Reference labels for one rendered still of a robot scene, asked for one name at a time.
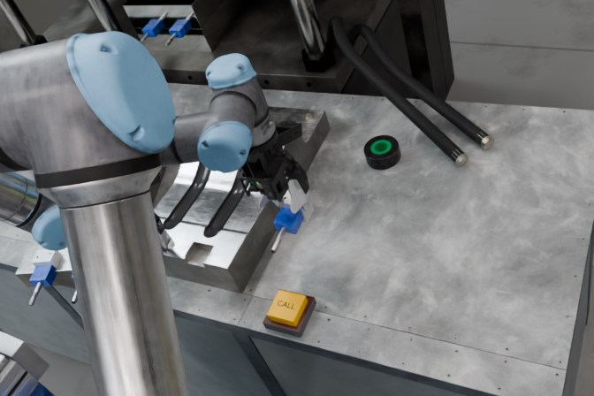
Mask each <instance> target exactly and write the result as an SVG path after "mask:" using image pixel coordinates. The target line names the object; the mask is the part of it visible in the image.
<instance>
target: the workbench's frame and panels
mask: <svg viewBox="0 0 594 396"><path fill-rule="evenodd" d="M593 244H594V220H593V225H592V230H591V235H590V244H589V249H588V254H587V259H586V264H585V270H584V274H583V283H582V289H581V294H580V299H579V304H578V309H577V314H576V319H575V328H574V333H573V338H572V343H571V348H570V354H569V358H568V364H567V373H566V378H565V383H564V388H563V393H562V396H574V391H575V381H576V376H577V370H578V365H579V360H580V354H581V349H582V344H583V334H584V329H585V325H587V323H588V317H589V312H590V286H591V272H592V257H593ZM17 269H18V268H16V267H12V266H9V265H6V264H2V263H0V331H2V332H4V333H6V334H8V335H11V336H13V337H14V338H16V339H20V340H22V341H24V342H26V343H28V344H31V345H34V346H37V347H40V348H43V349H46V350H49V351H51V352H54V353H57V354H61V355H64V356H67V357H70V358H73V359H75V360H77V361H80V362H85V363H87V364H90V365H91V361H90V356H89V351H88V344H87V340H86V335H85V331H84V326H83V323H82V318H81V313H80V305H79V302H78V301H77V303H76V304H72V303H71V300H72V297H73V295H74V293H75V290H76V288H75V285H64V286H46V287H42V289H41V291H40V292H39V294H38V295H37V297H36V300H35V302H34V305H33V306H29V302H30V299H31V297H32V295H33V292H34V289H35V287H27V286H26V285H25V284H24V283H23V282H22V281H21V280H20V279H19V278H18V277H17V276H16V275H15V273H16V271H17ZM173 315H174V319H175V324H176V329H177V333H178V338H179V347H180V352H181V356H182V361H183V366H184V371H185V375H186V380H187V389H188V393H189V396H497V395H493V394H489V393H486V392H480V391H477V390H473V389H470V388H467V387H463V386H459V385H454V384H450V383H447V382H444V381H440V380H437V379H433V378H430V377H424V376H420V375H417V374H414V373H410V372H406V371H404V370H400V369H394V368H391V367H387V366H384V365H380V364H377V363H374V362H367V361H364V360H361V359H357V358H354V357H351V356H347V355H343V354H338V353H334V352H331V351H327V350H324V349H321V348H317V347H313V346H308V345H304V344H301V343H298V342H294V341H291V340H287V339H282V338H278V337H274V336H271V335H268V334H264V333H260V332H258V331H251V330H248V329H245V328H241V327H238V326H234V325H231V324H225V323H221V322H218V321H215V320H211V319H208V318H205V317H201V316H195V315H192V314H188V313H185V312H181V311H178V310H175V309H173Z"/></svg>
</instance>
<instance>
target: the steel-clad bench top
mask: <svg viewBox="0 0 594 396"><path fill-rule="evenodd" d="M167 84H168V86H169V89H170V91H171V97H172V100H173V105H174V110H175V117H177V116H182V115H187V114H193V113H198V112H204V111H208V110H209V105H210V101H211V98H212V90H211V88H209V86H204V85H191V84H177V83H167ZM262 91H263V94H264V97H265V100H266V102H267V104H268V106H272V107H284V108H295V109H306V110H324V111H325V114H326V117H327V119H328V122H329V125H330V128H331V129H330V131H329V132H328V134H327V135H326V137H325V139H324V142H323V144H322V146H321V147H320V149H319V150H318V152H317V154H316V157H315V159H314V160H313V162H312V164H311V165H310V167H309V169H308V172H307V173H306V174H307V176H308V184H309V199H310V200H311V203H312V205H313V208H314V211H313V213H312V215H311V217H310V219H309V221H308V223H301V226H300V228H299V230H298V232H297V233H296V234H291V233H286V235H285V237H284V238H283V239H282V241H281V243H280V245H279V247H278V250H277V252H276V253H275V254H274V253H271V251H270V249H271V247H272V245H273V243H274V241H275V239H276V238H277V236H278V234H279V232H278V231H277V230H276V231H275V233H274V235H273V236H272V238H271V240H270V243H269V245H268V247H267V248H266V249H265V251H264V253H263V256H262V258H261V260H260V262H259V263H258V264H257V266H256V268H255V271H254V273H253V274H252V276H251V278H250V280H249V281H248V283H247V286H246V287H245V289H244V291H243V293H235V292H231V291H227V290H224V289H220V288H216V287H212V286H206V285H202V284H198V283H194V282H190V281H186V280H183V279H179V278H172V277H168V276H166V278H167V283H168V287H169V292H170V296H171V305H172V309H175V310H178V311H181V312H185V313H188V314H192V315H195V316H201V317H205V318H208V319H211V320H215V321H218V322H221V323H225V324H231V325H234V326H238V327H241V328H245V329H248V330H251V331H258V332H260V333H264V334H268V335H271V336H274V337H278V338H282V339H287V340H291V341H294V342H298V343H301V344H304V345H308V346H312V347H317V348H321V349H324V350H327V351H331V352H334V353H338V354H343V355H347V356H351V357H354V358H357V359H361V360H364V361H367V362H374V363H377V364H380V365H384V366H387V367H391V368H394V369H400V370H404V371H406V372H410V373H414V374H417V375H420V376H424V377H430V378H433V379H437V380H440V381H444V382H447V383H450V384H454V385H459V386H463V387H467V388H470V389H473V390H477V391H480V392H486V393H489V394H493V395H497V396H562V393H563V388H564V383H565V378H566V373H567V364H568V358H569V354H570V348H571V343H572V338H573V333H574V328H575V319H576V314H577V309H578V304H579V299H580V294H581V289H582V283H583V274H584V270H585V264H586V259H587V254H588V249H589V244H590V235H591V230H592V225H593V220H594V110H575V109H561V108H547V107H533V106H520V105H505V104H492V103H465V102H451V101H445V102H446V103H448V104H449V105H451V106H452V107H453V108H454V109H456V110H457V111H458V112H459V113H460V114H462V115H463V116H464V117H466V118H467V119H469V120H470V121H471V122H472V123H474V124H475V125H476V126H478V127H479V128H481V129H482V130H483V131H485V132H486V133H487V134H489V135H490V136H491V137H492V138H493V139H494V141H493V143H492V145H491V146H490V147H489V148H487V149H484V148H483V147H481V146H480V145H478V144H477V143H476V142H475V141H473V140H472V139H471V138H469V137H468V136H467V135H466V134H465V133H464V132H462V131H461V130H460V129H458V128H457V127H456V126H454V125H453V124H452V123H451V122H449V121H448V120H447V119H445V118H444V117H443V116H441V115H440V114H439V113H437V112H436V111H435V110H433V109H432V108H431V107H430V106H429V105H428V104H427V103H425V102H424V101H423V100H421V99H410V98H407V99H408V100H409V101H410V102H411V103H412V104H413V105H414V106H415V107H416V108H417V109H418V110H419V111H420V112H421V113H422V114H423V115H424V116H425V117H426V118H427V119H428V120H429V121H431V122H432V123H433V124H434V125H435V126H436V127H437V128H438V129H439V130H440V131H441V132H442V133H444V134H445V135H446V136H447V137H448V138H449V139H450V140H451V141H452V142H453V143H454V144H456V145H457V146H458V147H459V148H460V149H461V150H462V151H463V152H464V153H465V154H466V155H467V156H468V161H467V162H466V163H465V164H464V165H463V166H458V165H457V164H456V163H455V162H454V161H453V160H452V159H451V158H450V157H449V156H447V155H446V154H445V153H444V152H443V151H442V150H441V149H440V148H439V147H438V146H437V145H436V144H435V143H434V142H433V141H432V140H430V139H429V138H428V137H427V136H426V135H425V134H424V133H423V132H422V131H421V130H420V129H419V128H418V127H417V126H416V125H415V124H414V123H412V122H411V121H410V120H409V119H408V118H407V117H406V116H405V115H404V114H403V113H402V112H401V111H400V110H399V109H398V108H397V107H396V106H394V105H393V104H392V103H391V102H390V101H389V100H388V99H387V98H386V97H382V96H368V95H342V94H328V93H314V92H301V91H286V90H273V89H262ZM379 135H390V136H392V137H394V138H395V139H396V140H397V141H398V143H399V147H400V154H401V156H400V160H399V161H398V163H397V164H395V165H394V166H393V167H392V168H389V169H386V170H376V169H373V168H371V167H370V166H369V165H368V164H367V161H366V157H365V155H364V151H363V149H364V146H365V144H366V143H367V142H368V141H369V140H370V139H372V138H374V137H376V136H379ZM32 239H33V235H32V234H31V233H30V232H26V231H23V230H21V229H19V228H17V227H15V226H12V225H8V224H6V223H4V222H1V221H0V263H2V264H6V265H9V266H12V267H16V268H18V267H19V265H20V263H21V261H22V259H23V257H24V255H25V253H26V251H27V249H28V247H29V245H30V243H31V241H32ZM279 289H280V290H285V291H288V292H293V293H299V294H304V295H307V296H312V297H315V299H316V306H315V308H314V310H313V312H312V315H311V317H310V319H309V320H308V324H307V326H306V328H305V330H304V332H303V334H302V336H301V337H297V336H294V335H291V334H287V333H283V332H280V331H273V330H271V329H267V328H265V327H264V325H263V320H264V318H265V317H266V315H267V313H268V311H269V309H270V306H271V304H272V302H273V301H274V299H275V297H276V295H277V293H278V290H279Z"/></svg>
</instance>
